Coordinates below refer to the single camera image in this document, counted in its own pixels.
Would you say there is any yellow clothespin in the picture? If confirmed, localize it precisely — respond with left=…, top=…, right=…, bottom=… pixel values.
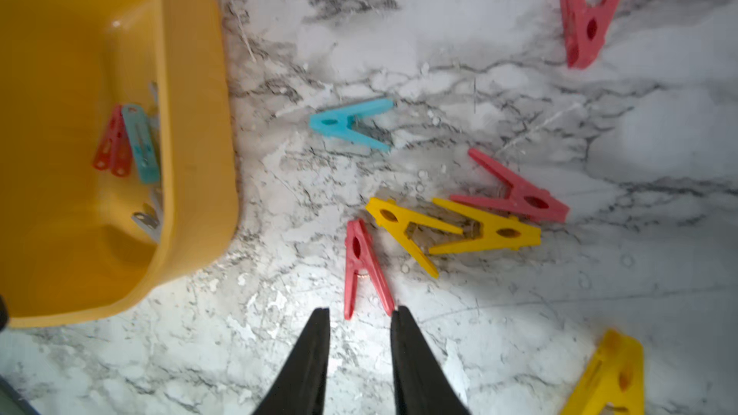
left=429, top=198, right=541, bottom=255
left=560, top=329, right=645, bottom=415
left=365, top=197, right=463, bottom=279

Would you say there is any grey clothespin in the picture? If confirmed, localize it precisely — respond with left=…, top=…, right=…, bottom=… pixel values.
left=132, top=186, right=163, bottom=243

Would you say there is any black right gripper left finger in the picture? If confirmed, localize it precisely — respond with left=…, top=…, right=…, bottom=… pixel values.
left=254, top=309, right=331, bottom=414

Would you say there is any yellow plastic storage box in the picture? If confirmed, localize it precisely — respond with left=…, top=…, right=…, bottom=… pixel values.
left=1, top=0, right=238, bottom=329

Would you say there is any teal clothespin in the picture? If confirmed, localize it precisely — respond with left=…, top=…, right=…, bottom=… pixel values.
left=121, top=104, right=161, bottom=184
left=309, top=98, right=395, bottom=152

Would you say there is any red clothespin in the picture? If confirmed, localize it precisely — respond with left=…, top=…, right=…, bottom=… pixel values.
left=92, top=105, right=133, bottom=178
left=451, top=148, right=570, bottom=224
left=344, top=219, right=395, bottom=320
left=560, top=0, right=620, bottom=69

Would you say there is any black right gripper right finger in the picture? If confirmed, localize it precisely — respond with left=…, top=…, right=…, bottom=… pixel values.
left=390, top=305, right=469, bottom=414

